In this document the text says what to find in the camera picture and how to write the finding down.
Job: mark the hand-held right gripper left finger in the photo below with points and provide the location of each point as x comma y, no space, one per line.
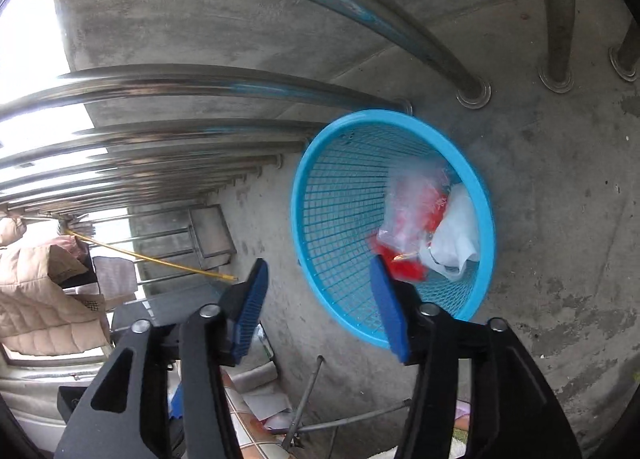
250,309

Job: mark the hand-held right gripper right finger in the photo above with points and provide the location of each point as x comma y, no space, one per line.
390,309

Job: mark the red candy wrapper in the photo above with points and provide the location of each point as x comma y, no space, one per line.
407,266

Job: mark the blue mesh wastebasket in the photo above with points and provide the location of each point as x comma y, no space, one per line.
340,219

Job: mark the large red white snack bag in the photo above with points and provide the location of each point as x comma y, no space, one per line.
457,229

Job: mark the clear plastic bag red print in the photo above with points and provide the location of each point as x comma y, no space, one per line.
410,199

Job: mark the metal table leg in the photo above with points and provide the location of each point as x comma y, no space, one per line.
305,399

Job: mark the yellow broom stick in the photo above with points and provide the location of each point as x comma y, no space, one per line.
150,259

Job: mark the patterned vinyl tablecloth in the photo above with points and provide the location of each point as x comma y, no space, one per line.
250,429

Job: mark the pink slipper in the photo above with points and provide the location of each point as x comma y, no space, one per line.
462,416

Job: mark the grey hanging cloth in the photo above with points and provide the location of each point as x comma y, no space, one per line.
115,276

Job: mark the beige puffer jacket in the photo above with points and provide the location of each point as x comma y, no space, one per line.
35,304

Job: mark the metal railing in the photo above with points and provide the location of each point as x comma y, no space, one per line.
200,76

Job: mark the metal frame stool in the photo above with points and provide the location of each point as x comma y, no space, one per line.
212,231

